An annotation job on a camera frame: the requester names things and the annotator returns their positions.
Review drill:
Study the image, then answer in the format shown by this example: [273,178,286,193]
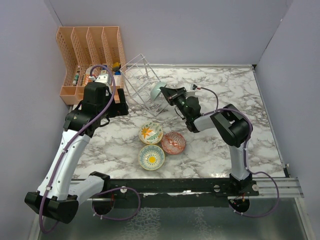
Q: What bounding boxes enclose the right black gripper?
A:
[159,87,190,120]

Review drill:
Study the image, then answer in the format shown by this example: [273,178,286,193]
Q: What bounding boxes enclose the teal grid pattern bowl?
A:
[150,81,167,101]

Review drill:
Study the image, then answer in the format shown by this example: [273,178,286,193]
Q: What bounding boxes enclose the orange flower leaf bowl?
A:
[138,121,164,145]

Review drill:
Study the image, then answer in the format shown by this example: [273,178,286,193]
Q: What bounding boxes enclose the yellow sun blue bowl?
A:
[138,144,166,171]

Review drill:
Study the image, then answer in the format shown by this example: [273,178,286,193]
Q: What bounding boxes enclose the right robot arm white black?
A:
[160,87,253,196]

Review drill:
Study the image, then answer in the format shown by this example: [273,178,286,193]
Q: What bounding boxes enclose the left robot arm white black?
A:
[24,82,129,224]

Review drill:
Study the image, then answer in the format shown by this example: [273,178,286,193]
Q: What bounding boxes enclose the small items in organizer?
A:
[71,65,110,87]

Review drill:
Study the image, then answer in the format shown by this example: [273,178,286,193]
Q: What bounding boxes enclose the peach plastic file organizer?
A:
[56,26,127,106]

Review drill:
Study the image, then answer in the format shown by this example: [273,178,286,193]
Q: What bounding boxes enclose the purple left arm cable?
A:
[39,64,116,235]

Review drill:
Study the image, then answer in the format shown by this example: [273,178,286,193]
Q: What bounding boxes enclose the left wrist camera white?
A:
[95,74,112,86]

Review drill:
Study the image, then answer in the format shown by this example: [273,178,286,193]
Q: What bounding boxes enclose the white wire dish rack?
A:
[120,54,168,117]

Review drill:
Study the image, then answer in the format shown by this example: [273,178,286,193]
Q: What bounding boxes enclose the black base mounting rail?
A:
[101,178,259,209]

